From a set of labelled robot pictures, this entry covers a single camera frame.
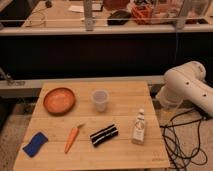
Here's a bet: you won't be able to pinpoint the translucent plastic cup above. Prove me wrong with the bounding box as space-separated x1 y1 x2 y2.
91 89 109 112

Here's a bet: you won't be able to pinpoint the blue sponge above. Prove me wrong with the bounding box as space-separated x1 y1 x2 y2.
23 132 48 157

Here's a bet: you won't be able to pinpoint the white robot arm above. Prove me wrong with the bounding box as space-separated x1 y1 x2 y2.
156 61 213 118

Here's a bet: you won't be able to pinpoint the black white striped cloth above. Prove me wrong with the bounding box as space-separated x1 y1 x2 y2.
90 124 119 147

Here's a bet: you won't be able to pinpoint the white paper sheet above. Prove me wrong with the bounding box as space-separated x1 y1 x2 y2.
68 5 84 13

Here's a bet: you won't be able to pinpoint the black object on bench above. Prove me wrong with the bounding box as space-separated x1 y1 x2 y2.
107 10 131 25

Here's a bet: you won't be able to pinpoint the metal post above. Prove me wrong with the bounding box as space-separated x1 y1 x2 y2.
83 0 93 31

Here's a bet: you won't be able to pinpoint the wooden board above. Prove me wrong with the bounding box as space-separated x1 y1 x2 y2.
13 81 169 171

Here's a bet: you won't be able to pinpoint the black cables on floor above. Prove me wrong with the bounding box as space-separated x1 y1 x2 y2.
159 107 209 171

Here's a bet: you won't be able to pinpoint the small clear bottle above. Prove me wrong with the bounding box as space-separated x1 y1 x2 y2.
132 109 145 145

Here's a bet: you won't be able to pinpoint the orange carrot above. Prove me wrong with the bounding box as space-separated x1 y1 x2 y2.
64 124 83 154

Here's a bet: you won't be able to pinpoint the orange basket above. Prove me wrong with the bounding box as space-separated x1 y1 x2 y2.
131 5 153 25

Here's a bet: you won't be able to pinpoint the orange ceramic bowl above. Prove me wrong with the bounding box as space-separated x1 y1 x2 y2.
43 87 76 116

